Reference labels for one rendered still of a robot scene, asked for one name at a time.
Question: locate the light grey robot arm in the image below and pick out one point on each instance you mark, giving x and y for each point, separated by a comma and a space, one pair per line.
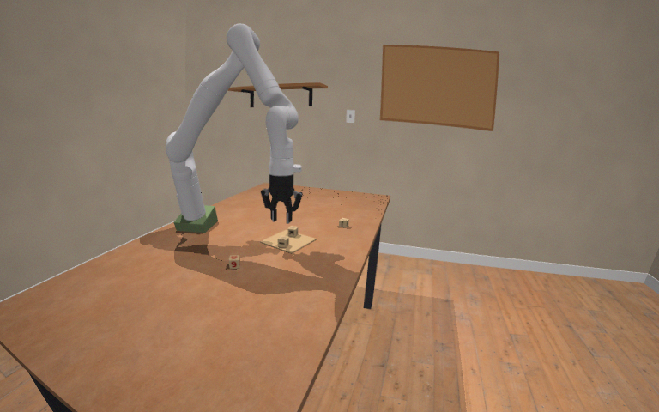
281, 116

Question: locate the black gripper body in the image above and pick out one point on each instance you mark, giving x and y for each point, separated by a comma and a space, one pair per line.
280, 184

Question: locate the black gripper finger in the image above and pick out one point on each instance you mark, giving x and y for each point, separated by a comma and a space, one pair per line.
270, 205
288, 204

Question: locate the tan flat mat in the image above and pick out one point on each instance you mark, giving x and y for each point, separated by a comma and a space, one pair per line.
295, 243

